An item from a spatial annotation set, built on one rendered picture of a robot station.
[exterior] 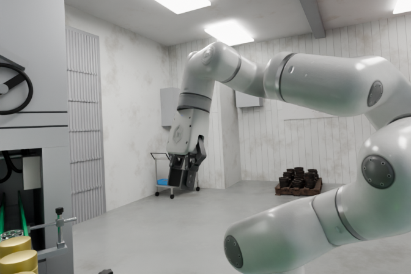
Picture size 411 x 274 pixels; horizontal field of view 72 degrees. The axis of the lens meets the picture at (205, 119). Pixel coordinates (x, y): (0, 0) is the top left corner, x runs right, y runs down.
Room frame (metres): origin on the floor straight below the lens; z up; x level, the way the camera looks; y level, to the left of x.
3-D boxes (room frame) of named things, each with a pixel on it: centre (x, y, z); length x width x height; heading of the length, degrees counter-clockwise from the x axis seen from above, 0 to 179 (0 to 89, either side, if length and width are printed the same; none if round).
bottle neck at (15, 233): (0.44, 0.31, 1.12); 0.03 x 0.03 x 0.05
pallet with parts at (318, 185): (5.59, -1.79, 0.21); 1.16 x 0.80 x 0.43; 153
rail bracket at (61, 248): (1.09, 0.60, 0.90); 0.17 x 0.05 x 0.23; 125
